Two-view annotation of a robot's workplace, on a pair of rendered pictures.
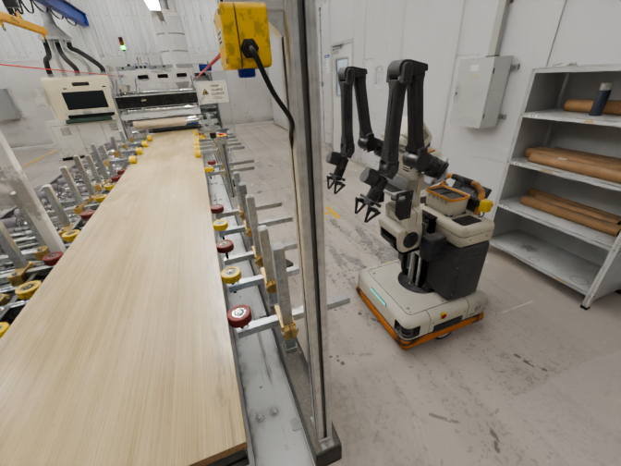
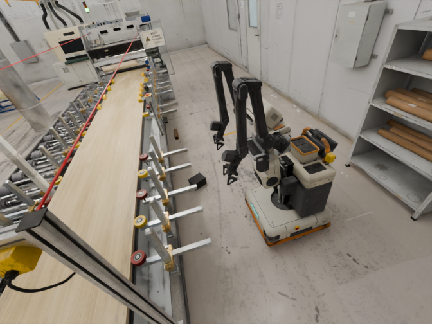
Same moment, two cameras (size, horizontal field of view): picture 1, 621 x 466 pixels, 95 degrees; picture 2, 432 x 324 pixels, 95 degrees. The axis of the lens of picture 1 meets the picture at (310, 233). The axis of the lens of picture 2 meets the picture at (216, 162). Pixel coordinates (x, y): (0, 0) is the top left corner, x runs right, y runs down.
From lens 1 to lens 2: 58 cm
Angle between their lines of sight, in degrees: 14
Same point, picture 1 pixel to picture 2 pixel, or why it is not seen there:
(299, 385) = (175, 298)
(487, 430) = (314, 306)
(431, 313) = (287, 227)
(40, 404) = (31, 314)
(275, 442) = not seen: outside the picture
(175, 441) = not seen: outside the picture
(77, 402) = (47, 315)
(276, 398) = (165, 300)
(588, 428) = (384, 312)
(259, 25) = (11, 265)
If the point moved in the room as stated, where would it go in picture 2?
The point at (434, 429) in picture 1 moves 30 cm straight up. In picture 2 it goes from (279, 303) to (281, 290)
